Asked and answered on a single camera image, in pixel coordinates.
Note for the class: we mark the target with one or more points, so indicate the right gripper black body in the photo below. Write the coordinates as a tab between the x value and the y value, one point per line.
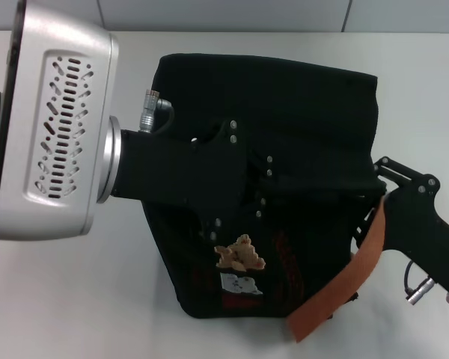
415	217

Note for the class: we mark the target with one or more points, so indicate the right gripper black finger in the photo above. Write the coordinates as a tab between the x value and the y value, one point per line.
366	224
391	170

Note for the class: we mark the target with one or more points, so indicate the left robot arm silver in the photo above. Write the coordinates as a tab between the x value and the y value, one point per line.
112	161

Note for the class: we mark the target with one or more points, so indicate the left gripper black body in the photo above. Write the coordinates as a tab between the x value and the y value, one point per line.
179	172

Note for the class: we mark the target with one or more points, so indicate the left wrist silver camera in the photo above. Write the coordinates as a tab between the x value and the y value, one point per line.
60	112

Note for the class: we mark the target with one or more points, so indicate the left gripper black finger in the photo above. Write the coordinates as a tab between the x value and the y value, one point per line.
265	166
258	208

